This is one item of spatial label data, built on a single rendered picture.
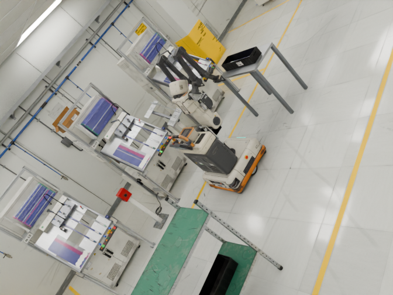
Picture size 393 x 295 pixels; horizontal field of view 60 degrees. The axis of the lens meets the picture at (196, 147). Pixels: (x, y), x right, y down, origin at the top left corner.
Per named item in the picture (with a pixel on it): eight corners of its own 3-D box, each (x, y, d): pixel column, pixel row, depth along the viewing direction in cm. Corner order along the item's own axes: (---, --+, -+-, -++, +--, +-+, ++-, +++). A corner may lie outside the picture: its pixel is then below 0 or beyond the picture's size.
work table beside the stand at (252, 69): (292, 113, 428) (254, 69, 393) (255, 116, 487) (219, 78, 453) (307, 86, 441) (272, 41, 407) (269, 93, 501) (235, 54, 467)
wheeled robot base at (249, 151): (241, 195, 393) (228, 182, 382) (211, 188, 447) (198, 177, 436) (268, 148, 412) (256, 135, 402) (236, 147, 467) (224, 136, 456)
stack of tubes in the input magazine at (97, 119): (117, 108, 498) (103, 96, 486) (97, 136, 477) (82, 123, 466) (114, 109, 508) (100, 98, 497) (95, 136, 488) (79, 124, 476)
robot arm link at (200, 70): (174, 51, 361) (179, 49, 352) (177, 47, 363) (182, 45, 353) (202, 78, 379) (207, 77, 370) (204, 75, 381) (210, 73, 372)
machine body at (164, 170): (189, 161, 547) (161, 137, 521) (168, 198, 519) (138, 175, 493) (168, 163, 600) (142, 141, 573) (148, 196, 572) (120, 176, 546)
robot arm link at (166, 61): (157, 59, 397) (161, 57, 388) (160, 55, 399) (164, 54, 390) (183, 84, 416) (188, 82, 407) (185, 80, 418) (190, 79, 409)
